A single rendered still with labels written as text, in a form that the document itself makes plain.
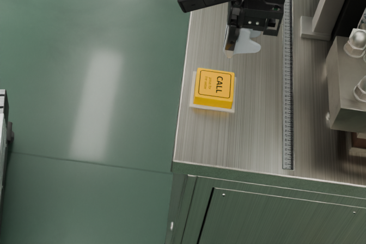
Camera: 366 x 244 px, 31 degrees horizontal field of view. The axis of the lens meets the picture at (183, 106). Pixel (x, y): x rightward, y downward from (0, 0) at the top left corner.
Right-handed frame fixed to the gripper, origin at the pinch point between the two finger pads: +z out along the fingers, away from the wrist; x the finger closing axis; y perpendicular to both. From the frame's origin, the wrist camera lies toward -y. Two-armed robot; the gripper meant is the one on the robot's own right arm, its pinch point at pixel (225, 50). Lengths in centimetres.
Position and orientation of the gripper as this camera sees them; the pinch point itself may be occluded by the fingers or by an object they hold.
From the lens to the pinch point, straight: 114.4
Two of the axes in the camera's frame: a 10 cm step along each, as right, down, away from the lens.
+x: 0.8, -7.9, 6.0
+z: -0.9, 6.0, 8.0
